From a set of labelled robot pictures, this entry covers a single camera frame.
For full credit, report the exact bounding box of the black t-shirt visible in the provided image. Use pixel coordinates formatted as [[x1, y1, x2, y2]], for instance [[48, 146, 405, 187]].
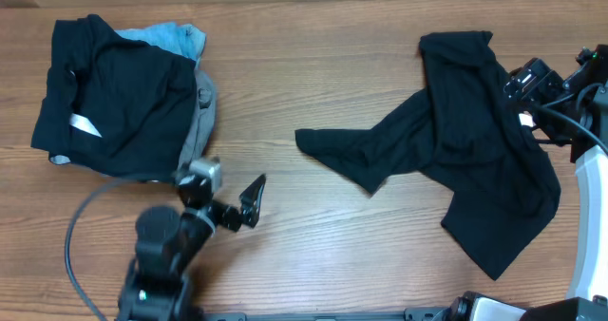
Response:
[[295, 31, 561, 279]]

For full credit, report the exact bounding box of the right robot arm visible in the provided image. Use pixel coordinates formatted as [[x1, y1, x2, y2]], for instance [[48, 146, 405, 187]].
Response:
[[424, 45, 607, 321]]

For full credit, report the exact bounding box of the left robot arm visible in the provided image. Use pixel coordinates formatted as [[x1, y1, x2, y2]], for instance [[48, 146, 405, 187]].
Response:
[[117, 172, 266, 321]]

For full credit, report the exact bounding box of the folded grey garment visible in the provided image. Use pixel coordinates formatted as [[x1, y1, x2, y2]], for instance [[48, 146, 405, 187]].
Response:
[[49, 69, 218, 181]]

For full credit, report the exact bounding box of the folded black shirt on pile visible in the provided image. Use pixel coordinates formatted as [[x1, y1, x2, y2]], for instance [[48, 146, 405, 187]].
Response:
[[30, 14, 197, 181]]

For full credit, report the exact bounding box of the folded light blue garment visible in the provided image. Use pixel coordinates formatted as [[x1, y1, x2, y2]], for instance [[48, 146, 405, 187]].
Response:
[[117, 22, 206, 68]]

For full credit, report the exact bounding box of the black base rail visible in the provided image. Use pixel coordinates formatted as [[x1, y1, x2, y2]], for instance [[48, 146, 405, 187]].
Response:
[[200, 307, 450, 321]]

